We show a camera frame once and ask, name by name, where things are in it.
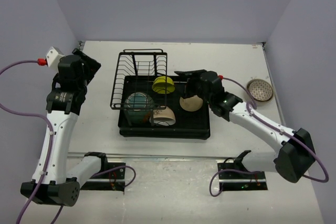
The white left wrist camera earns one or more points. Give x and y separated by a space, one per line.
53 57

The tan wooden bowl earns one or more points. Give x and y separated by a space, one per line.
191 104

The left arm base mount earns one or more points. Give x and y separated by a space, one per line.
112 181

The black plastic drain tray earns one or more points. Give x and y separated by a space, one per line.
189 125

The large beige ceramic bowl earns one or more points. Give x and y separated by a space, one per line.
262 102

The teal glazed bowl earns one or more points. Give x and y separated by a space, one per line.
138 107

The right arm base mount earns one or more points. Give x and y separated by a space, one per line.
233 181

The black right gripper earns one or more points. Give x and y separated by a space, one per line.
188 88

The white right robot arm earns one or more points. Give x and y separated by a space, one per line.
293 151

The aluminium table rail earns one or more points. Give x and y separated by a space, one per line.
145 157

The black wire dish rack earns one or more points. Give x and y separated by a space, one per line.
136 71

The brown patterned bowl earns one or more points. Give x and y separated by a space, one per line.
260 90

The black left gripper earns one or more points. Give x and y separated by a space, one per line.
90 65

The cream floral bowl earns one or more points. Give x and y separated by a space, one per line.
163 116

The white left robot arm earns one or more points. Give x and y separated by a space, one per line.
52 183

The yellow green bowl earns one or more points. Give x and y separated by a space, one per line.
163 85

